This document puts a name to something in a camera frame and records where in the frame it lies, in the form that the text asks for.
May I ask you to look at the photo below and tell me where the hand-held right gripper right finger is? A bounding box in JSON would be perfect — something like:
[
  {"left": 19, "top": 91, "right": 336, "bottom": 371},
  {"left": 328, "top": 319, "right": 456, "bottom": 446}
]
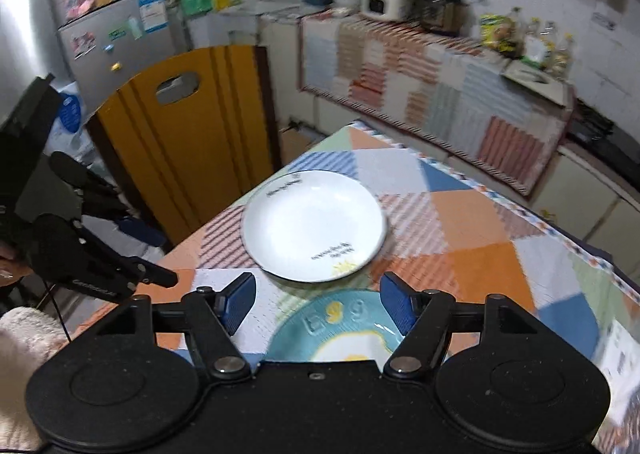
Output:
[{"left": 381, "top": 272, "right": 563, "bottom": 380}]

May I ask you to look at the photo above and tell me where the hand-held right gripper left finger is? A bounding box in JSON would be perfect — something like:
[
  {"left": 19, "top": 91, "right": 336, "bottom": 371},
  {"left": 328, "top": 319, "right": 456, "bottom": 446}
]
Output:
[{"left": 75, "top": 272, "right": 257, "bottom": 381}]

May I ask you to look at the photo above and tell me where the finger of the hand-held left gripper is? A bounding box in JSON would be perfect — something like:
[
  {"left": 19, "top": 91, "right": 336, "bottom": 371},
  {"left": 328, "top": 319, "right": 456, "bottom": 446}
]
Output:
[
  {"left": 50, "top": 151, "right": 167, "bottom": 249},
  {"left": 31, "top": 214, "right": 179, "bottom": 305}
]

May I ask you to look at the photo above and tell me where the white plate with sun print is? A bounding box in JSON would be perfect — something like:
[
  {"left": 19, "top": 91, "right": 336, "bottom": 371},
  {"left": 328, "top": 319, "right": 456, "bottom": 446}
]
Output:
[{"left": 241, "top": 170, "right": 388, "bottom": 283}]

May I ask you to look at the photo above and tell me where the person's fluffy white sleeved forearm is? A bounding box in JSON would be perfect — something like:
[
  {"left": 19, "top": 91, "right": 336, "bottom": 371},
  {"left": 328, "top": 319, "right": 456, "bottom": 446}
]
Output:
[{"left": 0, "top": 306, "right": 68, "bottom": 451}]

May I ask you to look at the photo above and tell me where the person's left hand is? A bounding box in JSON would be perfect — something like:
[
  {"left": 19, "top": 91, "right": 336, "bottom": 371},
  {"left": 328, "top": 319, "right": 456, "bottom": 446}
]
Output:
[{"left": 0, "top": 241, "right": 35, "bottom": 287}]

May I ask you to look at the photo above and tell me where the blue and white plastic bag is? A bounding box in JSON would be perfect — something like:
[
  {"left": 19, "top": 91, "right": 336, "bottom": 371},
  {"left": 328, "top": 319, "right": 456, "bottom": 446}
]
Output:
[{"left": 47, "top": 81, "right": 91, "bottom": 155}]

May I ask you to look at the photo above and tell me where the patchwork tablecloth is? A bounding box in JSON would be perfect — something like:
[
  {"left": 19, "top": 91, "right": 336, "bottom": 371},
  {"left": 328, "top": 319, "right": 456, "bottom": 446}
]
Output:
[{"left": 75, "top": 121, "right": 640, "bottom": 454}]

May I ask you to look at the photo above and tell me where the yellow wooden chair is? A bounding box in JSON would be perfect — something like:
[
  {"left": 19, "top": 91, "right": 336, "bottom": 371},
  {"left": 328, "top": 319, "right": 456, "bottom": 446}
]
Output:
[{"left": 87, "top": 46, "right": 283, "bottom": 249}]

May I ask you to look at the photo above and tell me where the tall silver refrigerator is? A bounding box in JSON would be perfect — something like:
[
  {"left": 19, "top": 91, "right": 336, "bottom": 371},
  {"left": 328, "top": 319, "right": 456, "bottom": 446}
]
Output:
[{"left": 0, "top": 0, "right": 60, "bottom": 122}]

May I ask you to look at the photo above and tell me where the silver refrigerator with magnets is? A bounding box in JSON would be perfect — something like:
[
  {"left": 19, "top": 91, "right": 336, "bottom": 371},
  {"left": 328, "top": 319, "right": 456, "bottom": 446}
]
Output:
[{"left": 56, "top": 0, "right": 188, "bottom": 112}]

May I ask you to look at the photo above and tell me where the striped patchwork counter cloth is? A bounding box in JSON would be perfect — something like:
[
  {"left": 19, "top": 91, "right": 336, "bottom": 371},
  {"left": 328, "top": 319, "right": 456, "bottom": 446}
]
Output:
[{"left": 299, "top": 14, "right": 576, "bottom": 197}]

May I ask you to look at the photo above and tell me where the white cutting board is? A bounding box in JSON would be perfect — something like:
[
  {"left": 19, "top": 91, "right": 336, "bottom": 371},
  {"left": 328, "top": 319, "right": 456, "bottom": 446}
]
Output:
[{"left": 501, "top": 58, "right": 568, "bottom": 104}]

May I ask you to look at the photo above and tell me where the black gas stove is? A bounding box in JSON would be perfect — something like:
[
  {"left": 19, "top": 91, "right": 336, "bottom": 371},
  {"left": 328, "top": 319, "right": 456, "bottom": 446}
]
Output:
[{"left": 565, "top": 101, "right": 640, "bottom": 175}]

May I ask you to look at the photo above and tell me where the yellow green seasoning packet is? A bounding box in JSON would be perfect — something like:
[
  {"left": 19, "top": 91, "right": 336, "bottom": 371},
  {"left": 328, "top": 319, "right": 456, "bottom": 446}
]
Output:
[{"left": 479, "top": 14, "right": 516, "bottom": 52}]

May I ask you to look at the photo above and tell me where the cooking oil bottle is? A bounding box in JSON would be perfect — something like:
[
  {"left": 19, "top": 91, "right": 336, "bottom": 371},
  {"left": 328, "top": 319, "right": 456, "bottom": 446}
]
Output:
[
  {"left": 507, "top": 8, "right": 528, "bottom": 54},
  {"left": 525, "top": 18, "right": 547, "bottom": 65},
  {"left": 554, "top": 32, "right": 576, "bottom": 80},
  {"left": 542, "top": 21, "right": 560, "bottom": 69}
]

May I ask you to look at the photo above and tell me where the dark pressure cooker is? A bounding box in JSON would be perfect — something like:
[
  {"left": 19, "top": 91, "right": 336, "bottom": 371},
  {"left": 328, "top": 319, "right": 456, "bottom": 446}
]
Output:
[{"left": 412, "top": 0, "right": 463, "bottom": 32}]

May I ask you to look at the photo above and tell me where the white rice cooker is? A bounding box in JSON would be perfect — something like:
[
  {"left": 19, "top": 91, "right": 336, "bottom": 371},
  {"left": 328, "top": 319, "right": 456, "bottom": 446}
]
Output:
[{"left": 360, "top": 0, "right": 412, "bottom": 22}]

